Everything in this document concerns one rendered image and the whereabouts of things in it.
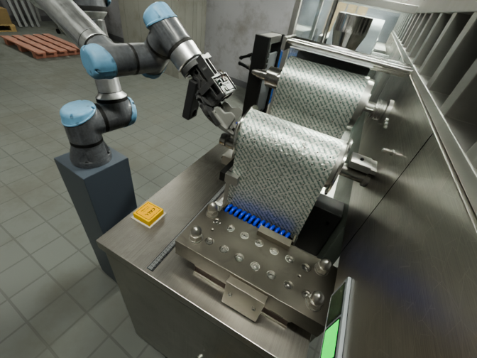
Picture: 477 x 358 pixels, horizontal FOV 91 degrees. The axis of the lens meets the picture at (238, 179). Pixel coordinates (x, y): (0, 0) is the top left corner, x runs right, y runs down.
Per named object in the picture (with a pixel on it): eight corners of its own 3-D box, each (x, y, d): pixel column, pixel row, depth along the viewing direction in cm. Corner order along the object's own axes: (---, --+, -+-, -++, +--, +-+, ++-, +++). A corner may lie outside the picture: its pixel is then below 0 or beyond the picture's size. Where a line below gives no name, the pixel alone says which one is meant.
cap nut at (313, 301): (306, 291, 55) (314, 283, 52) (322, 300, 54) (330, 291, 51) (303, 306, 52) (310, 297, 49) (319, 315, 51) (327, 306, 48)
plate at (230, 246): (207, 216, 75) (209, 202, 71) (329, 279, 65) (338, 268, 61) (175, 253, 64) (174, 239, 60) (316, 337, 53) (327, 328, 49)
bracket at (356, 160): (350, 156, 57) (353, 150, 56) (374, 165, 55) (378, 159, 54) (347, 166, 53) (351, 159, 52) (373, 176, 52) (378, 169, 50)
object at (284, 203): (227, 202, 74) (235, 155, 62) (297, 237, 68) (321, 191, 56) (226, 204, 74) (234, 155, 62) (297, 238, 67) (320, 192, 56)
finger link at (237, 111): (249, 126, 63) (228, 97, 61) (234, 136, 67) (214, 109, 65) (253, 121, 66) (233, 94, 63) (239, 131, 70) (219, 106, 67)
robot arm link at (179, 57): (165, 62, 60) (184, 57, 65) (176, 78, 60) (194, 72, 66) (179, 41, 55) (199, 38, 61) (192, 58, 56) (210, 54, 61)
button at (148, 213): (148, 205, 84) (147, 200, 82) (164, 213, 82) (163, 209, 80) (133, 217, 79) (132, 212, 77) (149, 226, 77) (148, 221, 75)
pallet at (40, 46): (88, 55, 472) (86, 49, 465) (36, 60, 410) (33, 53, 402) (52, 39, 519) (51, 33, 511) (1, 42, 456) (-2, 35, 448)
